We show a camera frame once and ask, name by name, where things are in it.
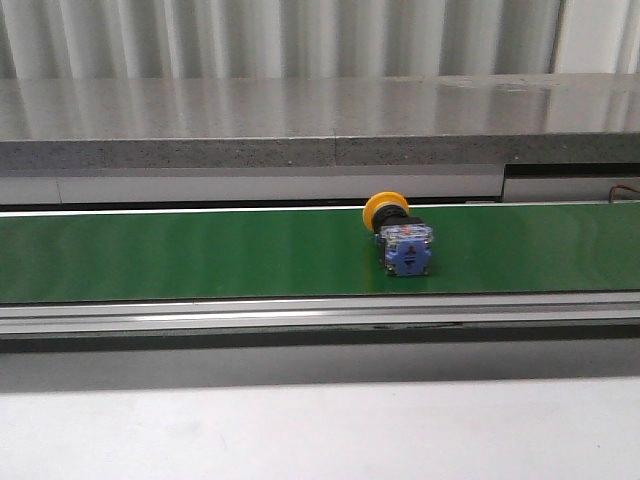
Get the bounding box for green conveyor belt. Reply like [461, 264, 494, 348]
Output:
[1, 202, 639, 304]

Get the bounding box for yellow push button switch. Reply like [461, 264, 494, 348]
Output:
[362, 191, 434, 277]

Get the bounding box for grey speckled stone counter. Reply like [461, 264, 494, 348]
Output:
[1, 74, 639, 171]

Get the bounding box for red wire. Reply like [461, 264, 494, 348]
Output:
[606, 184, 640, 204]

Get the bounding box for aluminium conveyor frame rail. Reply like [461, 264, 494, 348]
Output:
[1, 292, 639, 335]

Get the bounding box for white pleated curtain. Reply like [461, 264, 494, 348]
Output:
[1, 1, 639, 79]

